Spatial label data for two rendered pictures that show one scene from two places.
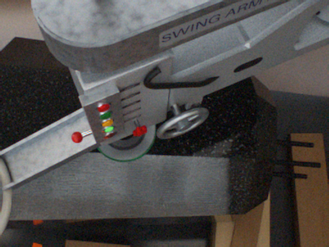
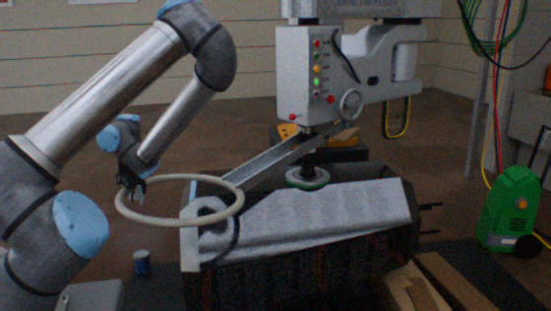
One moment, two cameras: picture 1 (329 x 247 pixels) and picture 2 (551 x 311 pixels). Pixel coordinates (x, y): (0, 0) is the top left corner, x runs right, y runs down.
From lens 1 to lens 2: 1.59 m
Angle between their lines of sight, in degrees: 54
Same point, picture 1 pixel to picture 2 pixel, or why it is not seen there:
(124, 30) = not seen: outside the picture
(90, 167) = (290, 201)
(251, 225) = (422, 290)
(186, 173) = (359, 195)
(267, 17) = (373, 44)
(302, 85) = not seen: hidden behind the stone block
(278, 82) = not seen: hidden behind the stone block
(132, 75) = (327, 29)
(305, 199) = (451, 284)
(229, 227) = (405, 297)
